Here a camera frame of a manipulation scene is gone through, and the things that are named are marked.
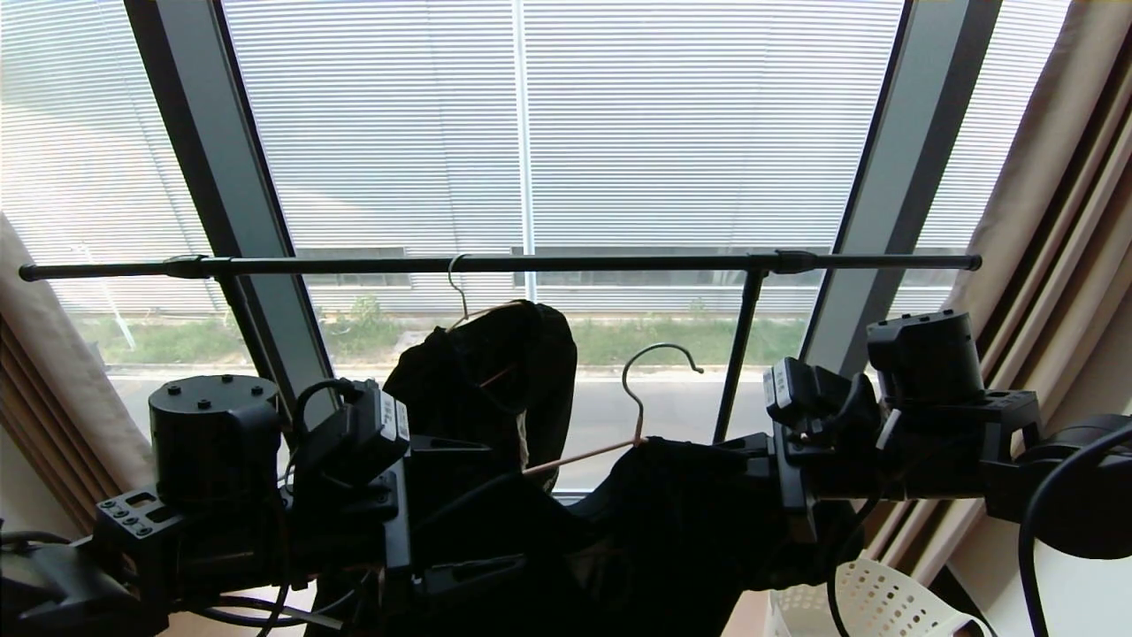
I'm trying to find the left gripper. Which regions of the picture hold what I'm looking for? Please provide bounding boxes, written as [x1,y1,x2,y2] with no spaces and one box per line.
[283,434,529,604]

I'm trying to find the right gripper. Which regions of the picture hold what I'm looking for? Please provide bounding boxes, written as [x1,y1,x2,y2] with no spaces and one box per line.
[772,423,885,542]

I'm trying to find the pink clothes hanger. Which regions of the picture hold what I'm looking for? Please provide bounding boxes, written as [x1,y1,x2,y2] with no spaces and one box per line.
[445,252,532,333]
[522,342,706,479]

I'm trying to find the black shorts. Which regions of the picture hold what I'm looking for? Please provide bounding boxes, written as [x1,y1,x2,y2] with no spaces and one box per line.
[383,299,578,496]

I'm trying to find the black garment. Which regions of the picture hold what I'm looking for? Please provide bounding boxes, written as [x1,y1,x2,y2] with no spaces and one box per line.
[310,436,872,637]

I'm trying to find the white laundry basket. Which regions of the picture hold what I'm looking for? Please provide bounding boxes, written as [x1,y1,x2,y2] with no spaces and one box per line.
[768,557,998,637]

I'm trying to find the black clothes rack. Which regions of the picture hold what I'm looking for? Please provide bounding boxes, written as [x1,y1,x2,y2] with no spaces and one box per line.
[19,250,984,443]

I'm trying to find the brown curtain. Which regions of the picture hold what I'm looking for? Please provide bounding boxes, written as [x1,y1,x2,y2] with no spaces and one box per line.
[0,212,156,532]
[862,0,1132,589]

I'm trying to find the window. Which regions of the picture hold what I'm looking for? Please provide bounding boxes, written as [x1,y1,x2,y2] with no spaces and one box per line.
[0,0,1075,496]

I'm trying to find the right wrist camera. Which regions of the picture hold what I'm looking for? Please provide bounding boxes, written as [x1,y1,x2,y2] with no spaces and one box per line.
[763,356,883,441]

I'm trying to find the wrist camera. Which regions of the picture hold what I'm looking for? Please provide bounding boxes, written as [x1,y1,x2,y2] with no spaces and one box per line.
[763,356,883,441]
[290,377,412,496]

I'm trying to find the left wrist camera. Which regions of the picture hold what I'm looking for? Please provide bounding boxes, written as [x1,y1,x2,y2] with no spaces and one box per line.
[290,377,412,496]

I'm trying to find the black cable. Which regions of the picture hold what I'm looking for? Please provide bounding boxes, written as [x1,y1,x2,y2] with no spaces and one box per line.
[827,423,1132,637]
[292,377,359,443]

